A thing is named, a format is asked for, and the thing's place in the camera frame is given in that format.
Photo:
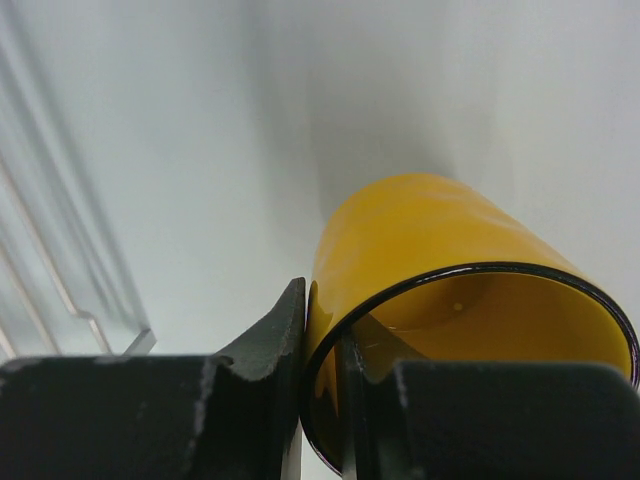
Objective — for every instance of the clear acrylic dish rack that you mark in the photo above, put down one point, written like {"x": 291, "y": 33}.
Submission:
{"x": 64, "y": 287}

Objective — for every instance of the yellow mug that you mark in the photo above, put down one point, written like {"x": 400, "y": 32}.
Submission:
{"x": 439, "y": 267}

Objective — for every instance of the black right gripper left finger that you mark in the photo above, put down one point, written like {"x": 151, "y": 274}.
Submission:
{"x": 229, "y": 415}

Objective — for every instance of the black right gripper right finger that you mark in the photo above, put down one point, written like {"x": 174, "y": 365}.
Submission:
{"x": 485, "y": 420}

